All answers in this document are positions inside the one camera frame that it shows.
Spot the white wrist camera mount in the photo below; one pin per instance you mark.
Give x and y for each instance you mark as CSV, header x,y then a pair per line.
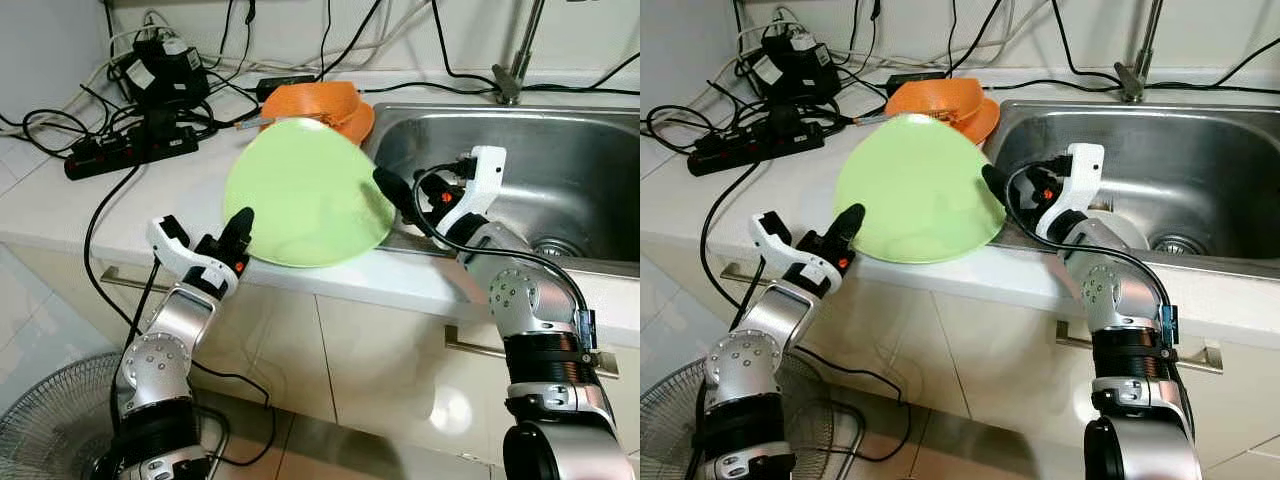
x,y
488,170
160,248
768,245
1088,165

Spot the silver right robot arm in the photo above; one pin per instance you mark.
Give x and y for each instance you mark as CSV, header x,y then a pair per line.
x,y
1125,300
530,300

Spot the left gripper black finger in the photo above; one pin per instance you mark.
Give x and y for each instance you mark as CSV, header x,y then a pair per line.
x,y
238,235
847,231

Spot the chrome faucet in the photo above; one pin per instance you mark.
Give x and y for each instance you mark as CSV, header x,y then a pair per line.
x,y
527,40
1148,40

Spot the white bowl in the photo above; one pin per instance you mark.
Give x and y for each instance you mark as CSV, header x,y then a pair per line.
x,y
1135,232

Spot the orange plastic bowl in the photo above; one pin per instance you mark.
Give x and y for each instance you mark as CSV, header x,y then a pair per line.
x,y
945,95
320,100

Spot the stainless steel sink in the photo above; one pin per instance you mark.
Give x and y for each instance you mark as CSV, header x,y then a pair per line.
x,y
580,170
1200,170

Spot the orange plastic plate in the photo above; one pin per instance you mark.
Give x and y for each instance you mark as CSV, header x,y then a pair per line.
x,y
362,120
988,118

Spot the small flat black adapter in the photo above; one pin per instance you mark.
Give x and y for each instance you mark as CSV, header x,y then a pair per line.
x,y
915,80
285,84

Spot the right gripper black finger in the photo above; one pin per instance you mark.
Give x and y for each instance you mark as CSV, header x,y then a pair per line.
x,y
396,198
1005,193

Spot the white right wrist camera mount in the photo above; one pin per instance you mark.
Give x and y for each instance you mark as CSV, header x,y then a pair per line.
x,y
1088,165
488,170

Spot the decorated chopstick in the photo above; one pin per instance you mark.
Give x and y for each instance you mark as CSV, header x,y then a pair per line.
x,y
255,121
875,117

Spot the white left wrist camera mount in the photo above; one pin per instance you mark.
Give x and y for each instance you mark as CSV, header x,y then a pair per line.
x,y
160,248
768,245

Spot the grey floor fan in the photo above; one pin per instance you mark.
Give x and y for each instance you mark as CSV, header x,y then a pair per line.
x,y
50,420
665,420

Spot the white kitchen base cabinet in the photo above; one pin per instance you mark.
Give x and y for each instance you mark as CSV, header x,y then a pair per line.
x,y
980,360
370,360

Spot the light green plate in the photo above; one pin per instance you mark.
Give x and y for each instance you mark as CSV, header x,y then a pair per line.
x,y
310,190
920,185

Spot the large black power adapter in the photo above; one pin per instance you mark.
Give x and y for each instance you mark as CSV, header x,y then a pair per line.
x,y
170,75
800,70

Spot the metal sink drain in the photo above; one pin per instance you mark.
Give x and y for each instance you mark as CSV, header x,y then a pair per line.
x,y
1178,245
560,248

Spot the black power strip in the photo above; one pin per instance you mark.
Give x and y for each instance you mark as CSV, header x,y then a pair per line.
x,y
755,148
130,153

